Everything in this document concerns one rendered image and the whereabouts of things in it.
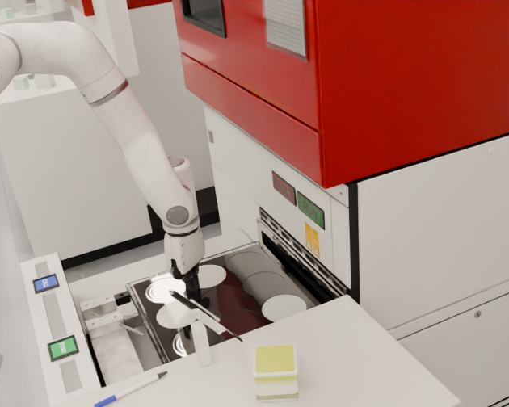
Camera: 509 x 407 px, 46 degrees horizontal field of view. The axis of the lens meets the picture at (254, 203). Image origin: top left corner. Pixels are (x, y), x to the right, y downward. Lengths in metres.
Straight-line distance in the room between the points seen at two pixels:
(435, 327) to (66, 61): 1.02
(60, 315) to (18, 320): 1.77
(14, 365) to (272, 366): 1.99
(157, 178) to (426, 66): 0.56
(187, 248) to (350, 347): 0.44
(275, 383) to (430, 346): 0.60
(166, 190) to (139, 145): 0.11
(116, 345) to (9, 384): 1.46
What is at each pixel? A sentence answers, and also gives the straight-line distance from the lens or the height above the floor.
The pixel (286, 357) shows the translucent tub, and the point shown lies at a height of 1.03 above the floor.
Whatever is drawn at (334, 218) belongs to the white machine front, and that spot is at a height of 1.12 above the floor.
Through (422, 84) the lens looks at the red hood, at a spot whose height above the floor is 1.38.
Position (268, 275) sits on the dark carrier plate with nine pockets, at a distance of 1.49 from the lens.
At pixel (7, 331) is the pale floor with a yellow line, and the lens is 3.13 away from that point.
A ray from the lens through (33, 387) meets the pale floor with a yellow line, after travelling 2.77.
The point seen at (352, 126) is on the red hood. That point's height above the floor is 1.34.
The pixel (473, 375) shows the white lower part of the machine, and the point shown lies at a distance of 1.76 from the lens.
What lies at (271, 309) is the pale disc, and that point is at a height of 0.90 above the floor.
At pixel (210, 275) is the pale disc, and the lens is 1.52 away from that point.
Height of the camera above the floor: 1.75
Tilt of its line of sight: 28 degrees down
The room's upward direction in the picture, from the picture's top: 6 degrees counter-clockwise
